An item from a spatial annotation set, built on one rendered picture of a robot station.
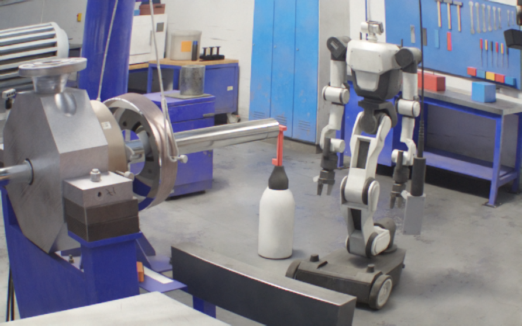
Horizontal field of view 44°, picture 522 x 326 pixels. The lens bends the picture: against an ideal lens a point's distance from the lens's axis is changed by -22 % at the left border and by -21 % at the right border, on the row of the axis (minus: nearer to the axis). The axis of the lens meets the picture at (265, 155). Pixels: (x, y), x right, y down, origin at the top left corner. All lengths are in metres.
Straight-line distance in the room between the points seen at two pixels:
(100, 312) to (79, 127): 0.59
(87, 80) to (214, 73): 4.64
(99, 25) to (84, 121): 2.06
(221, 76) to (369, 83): 4.95
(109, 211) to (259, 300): 0.46
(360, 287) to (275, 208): 0.98
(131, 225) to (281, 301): 0.44
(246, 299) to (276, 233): 2.63
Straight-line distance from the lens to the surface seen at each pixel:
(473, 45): 6.93
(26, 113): 2.17
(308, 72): 7.58
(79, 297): 2.11
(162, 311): 1.75
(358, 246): 4.12
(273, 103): 7.93
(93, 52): 4.11
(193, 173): 5.97
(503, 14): 6.74
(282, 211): 4.63
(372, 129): 3.96
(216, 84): 8.70
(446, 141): 7.25
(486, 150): 6.99
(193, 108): 5.86
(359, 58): 3.90
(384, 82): 3.89
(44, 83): 2.12
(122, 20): 4.11
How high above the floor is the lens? 1.60
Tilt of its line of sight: 12 degrees down
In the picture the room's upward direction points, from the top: 2 degrees clockwise
